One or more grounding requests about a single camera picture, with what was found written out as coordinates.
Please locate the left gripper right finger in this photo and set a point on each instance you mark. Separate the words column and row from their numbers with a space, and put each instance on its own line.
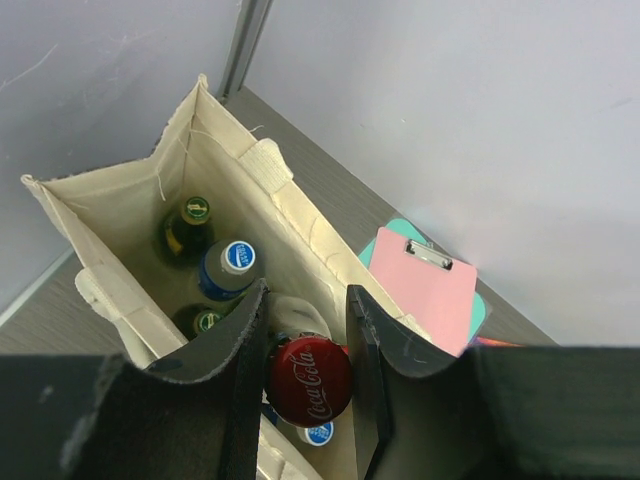
column 543, row 412

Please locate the Pocari Sweat plastic bottle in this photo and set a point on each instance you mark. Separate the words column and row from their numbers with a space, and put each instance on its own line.
column 227, row 269

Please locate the canvas tote bag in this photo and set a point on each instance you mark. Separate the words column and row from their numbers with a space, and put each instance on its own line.
column 111, row 217

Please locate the Roald Dahl book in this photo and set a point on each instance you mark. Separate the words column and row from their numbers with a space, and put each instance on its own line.
column 489, row 342

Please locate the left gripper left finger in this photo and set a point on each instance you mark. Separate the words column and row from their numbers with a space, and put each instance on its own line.
column 193, row 414

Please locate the pink clipboard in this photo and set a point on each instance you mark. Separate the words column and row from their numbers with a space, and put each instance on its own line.
column 425, row 295

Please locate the green glass bottle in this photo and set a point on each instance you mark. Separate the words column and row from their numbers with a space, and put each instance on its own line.
column 192, row 320
column 186, row 232

